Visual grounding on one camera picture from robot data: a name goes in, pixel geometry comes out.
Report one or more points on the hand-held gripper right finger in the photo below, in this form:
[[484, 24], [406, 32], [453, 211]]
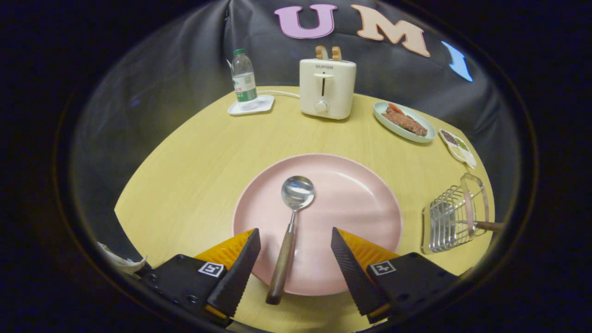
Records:
[[354, 273]]

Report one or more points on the cream toaster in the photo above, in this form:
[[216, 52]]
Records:
[[335, 88]]

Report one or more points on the red tomato slice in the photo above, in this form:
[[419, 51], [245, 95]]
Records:
[[396, 108]]

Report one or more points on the brown meat slices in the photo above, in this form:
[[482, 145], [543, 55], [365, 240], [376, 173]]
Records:
[[407, 122]]

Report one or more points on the pink round plate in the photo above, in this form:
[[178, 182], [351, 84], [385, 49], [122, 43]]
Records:
[[356, 199]]

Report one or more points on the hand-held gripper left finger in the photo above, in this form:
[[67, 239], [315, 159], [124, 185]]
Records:
[[238, 273]]

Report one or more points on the pale green oval plate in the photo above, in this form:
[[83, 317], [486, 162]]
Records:
[[393, 128]]

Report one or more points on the clear plastic water bottle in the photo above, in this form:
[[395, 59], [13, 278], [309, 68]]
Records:
[[243, 81]]

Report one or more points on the white square coaster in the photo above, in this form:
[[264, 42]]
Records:
[[263, 105]]

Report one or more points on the white seasoning dish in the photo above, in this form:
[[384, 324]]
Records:
[[458, 148]]

